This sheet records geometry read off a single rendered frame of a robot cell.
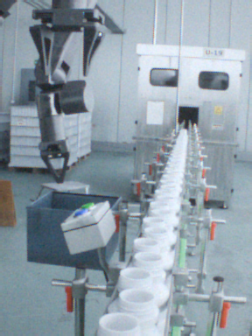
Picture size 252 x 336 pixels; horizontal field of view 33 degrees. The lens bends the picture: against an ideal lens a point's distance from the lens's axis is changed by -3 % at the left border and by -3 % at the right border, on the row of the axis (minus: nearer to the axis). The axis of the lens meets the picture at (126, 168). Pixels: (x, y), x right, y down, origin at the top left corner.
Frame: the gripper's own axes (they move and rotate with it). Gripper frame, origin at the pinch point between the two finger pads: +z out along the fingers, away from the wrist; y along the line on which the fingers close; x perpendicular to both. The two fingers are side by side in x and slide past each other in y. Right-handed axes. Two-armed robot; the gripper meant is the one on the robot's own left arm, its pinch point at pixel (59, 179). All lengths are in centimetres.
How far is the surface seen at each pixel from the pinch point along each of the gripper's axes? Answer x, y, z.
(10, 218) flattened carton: 80, 345, 87
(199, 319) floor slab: -63, 149, 127
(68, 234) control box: -0.8, -11.5, 9.7
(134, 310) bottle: -9, -61, 4
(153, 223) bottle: -15.8, -32.3, 4.0
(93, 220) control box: -6.2, -12.8, 7.3
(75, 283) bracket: -2.3, -38.5, 9.7
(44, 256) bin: 15, 60, 38
